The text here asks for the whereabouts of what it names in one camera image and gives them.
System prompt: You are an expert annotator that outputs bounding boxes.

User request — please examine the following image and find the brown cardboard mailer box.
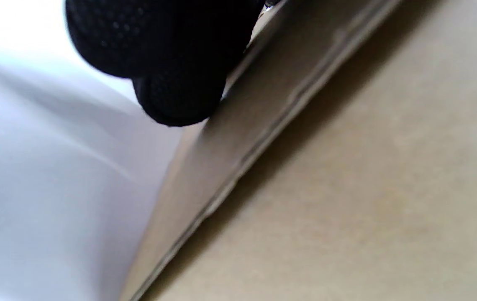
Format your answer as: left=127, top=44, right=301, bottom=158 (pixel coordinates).
left=119, top=0, right=477, bottom=301

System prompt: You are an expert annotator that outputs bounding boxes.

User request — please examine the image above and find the person's left hand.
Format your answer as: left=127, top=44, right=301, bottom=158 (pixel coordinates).
left=64, top=0, right=266, bottom=127

